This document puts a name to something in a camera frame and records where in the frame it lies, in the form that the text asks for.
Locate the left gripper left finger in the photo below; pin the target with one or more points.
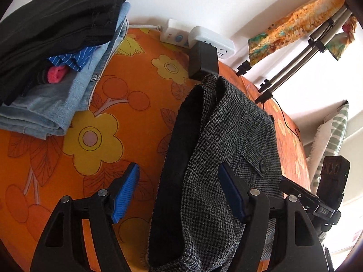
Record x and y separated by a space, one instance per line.
61 246

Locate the grey houndstooth pants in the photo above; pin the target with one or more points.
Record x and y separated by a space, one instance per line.
192 226

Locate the green striped white pillow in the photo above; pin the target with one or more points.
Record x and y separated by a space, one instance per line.
327 141

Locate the light blue folded jeans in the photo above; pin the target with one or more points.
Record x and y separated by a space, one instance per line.
47 110

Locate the orange floral bed sheet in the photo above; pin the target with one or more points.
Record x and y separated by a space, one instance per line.
132 114

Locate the pink sock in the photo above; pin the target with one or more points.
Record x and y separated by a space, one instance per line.
56 73

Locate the metal tripod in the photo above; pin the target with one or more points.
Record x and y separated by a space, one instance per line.
317 42

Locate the orange floral scarf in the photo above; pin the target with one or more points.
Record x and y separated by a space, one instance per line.
292 27

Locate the blue striped garment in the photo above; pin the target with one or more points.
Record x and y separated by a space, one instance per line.
75 61

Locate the black power adapter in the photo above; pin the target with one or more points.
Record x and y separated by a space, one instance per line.
203 60

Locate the white power strip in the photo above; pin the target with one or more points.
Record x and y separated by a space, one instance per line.
183 35

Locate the black folded garment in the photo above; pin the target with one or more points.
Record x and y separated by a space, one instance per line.
46 28

